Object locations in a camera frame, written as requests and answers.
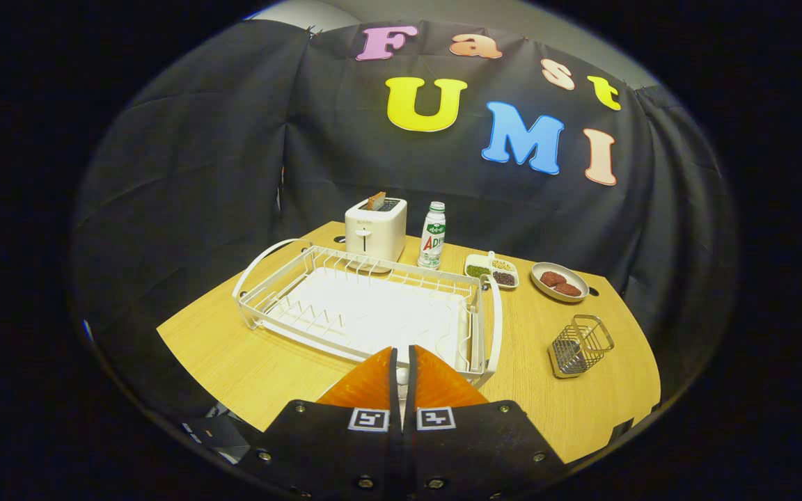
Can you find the white green-label drink bottle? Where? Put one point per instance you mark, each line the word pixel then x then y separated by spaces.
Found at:
pixel 431 236

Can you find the white divided dish with beans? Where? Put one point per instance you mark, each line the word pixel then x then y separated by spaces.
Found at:
pixel 491 271

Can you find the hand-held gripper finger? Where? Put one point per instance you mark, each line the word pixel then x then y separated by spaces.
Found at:
pixel 394 452
pixel 409 452

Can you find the beige plate with meat patties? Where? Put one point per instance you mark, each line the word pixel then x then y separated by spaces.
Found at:
pixel 547 291

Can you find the white toaster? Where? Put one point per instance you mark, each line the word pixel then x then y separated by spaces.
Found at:
pixel 376 233

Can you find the brown toast slice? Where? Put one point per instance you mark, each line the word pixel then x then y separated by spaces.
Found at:
pixel 375 201

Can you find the black backdrop cloth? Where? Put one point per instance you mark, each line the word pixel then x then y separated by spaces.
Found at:
pixel 199 174

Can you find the brown meat patty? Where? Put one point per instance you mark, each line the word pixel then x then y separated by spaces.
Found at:
pixel 553 278
pixel 568 289

